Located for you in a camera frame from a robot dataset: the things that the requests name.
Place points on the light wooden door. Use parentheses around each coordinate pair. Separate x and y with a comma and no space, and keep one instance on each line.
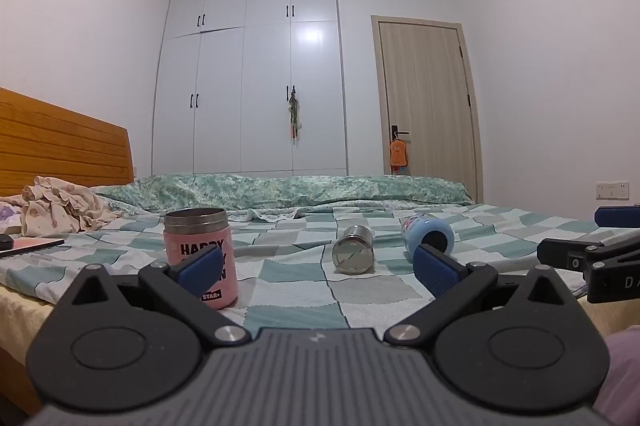
(425,106)

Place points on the crumpled beige floral cloth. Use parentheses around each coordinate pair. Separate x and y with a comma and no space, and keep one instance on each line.
(60,208)

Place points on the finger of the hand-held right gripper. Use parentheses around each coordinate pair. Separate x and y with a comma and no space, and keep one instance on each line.
(565,252)
(620,216)

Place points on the green hanging ornament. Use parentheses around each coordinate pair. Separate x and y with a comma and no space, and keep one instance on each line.
(293,114)

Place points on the green floral quilt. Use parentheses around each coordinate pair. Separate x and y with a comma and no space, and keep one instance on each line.
(280,190)

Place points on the small black device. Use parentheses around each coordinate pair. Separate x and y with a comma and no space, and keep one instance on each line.
(5,241)

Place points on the white wardrobe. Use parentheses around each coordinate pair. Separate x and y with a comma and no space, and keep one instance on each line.
(250,76)

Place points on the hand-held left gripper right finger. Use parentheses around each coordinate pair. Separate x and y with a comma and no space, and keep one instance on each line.
(434,273)

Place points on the pink steel-rimmed cup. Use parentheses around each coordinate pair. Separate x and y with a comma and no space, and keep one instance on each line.
(200,251)

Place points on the person's pink clothing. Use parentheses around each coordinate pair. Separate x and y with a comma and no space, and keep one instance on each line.
(620,371)

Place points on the stainless steel cup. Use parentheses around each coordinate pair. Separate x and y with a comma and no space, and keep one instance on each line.
(353,251)

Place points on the wooden bed frame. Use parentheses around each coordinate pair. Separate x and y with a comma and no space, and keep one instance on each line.
(60,146)

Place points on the orange hanging plush toy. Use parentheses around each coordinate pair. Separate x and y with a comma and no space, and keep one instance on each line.
(398,152)

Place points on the checkered green bed sheet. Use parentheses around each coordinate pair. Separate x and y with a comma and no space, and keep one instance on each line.
(310,266)

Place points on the purple printed cloth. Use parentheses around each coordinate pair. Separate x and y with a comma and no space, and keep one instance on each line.
(7,213)

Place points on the pink flat tablet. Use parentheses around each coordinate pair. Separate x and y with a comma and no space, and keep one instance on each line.
(30,246)

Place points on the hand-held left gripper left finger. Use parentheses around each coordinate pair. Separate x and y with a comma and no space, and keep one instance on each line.
(202,267)

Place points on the yellow wall socket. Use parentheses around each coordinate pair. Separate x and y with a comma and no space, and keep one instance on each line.
(612,190)

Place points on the yellow mattress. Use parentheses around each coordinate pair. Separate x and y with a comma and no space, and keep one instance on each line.
(25,311)

